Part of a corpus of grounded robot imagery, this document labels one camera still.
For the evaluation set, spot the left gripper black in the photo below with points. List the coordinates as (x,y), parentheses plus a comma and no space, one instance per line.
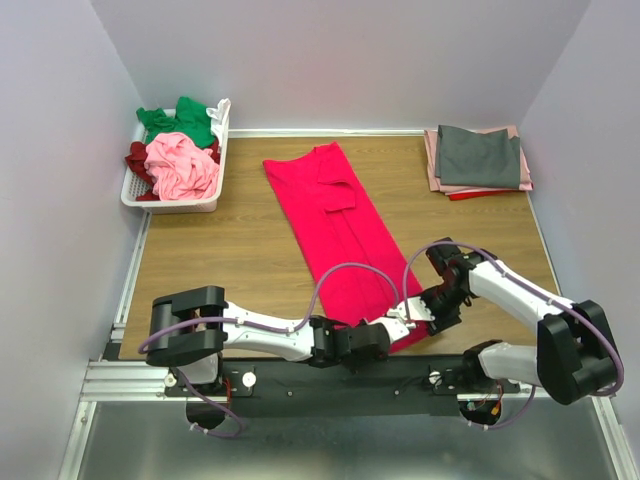
(356,364)

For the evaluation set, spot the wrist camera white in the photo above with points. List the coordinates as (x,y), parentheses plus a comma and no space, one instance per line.
(399,334)
(411,310)

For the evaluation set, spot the folded red t shirt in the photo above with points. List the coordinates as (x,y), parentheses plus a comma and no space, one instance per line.
(470,194)

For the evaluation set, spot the folded dusty pink t shirt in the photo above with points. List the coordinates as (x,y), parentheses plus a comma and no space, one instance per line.
(430,139)

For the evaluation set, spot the white plastic laundry basket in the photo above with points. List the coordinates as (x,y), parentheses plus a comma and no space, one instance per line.
(133,186)

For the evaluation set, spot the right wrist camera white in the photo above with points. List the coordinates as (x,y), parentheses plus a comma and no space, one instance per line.
(411,310)

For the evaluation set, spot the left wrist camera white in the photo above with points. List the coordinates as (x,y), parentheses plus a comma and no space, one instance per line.
(399,334)

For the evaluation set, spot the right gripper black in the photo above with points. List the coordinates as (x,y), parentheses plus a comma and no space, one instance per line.
(442,321)

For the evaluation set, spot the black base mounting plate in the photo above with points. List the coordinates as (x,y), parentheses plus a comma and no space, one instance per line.
(399,385)

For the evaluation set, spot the folded grey t shirt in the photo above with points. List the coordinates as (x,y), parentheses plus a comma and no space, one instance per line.
(486,160)

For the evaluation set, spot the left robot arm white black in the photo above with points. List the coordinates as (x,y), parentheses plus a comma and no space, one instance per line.
(189,331)

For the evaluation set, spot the crimson red t shirt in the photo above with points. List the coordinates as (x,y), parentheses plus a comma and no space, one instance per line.
(334,221)

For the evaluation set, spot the green t shirt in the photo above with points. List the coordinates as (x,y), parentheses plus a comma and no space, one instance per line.
(190,118)

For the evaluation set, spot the dark red t shirt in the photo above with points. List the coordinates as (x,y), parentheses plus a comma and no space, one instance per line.
(135,161)

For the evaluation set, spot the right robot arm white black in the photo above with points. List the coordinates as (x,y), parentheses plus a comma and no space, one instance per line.
(575,354)

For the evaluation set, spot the light pink t shirt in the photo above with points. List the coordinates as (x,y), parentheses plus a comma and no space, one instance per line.
(180,170)

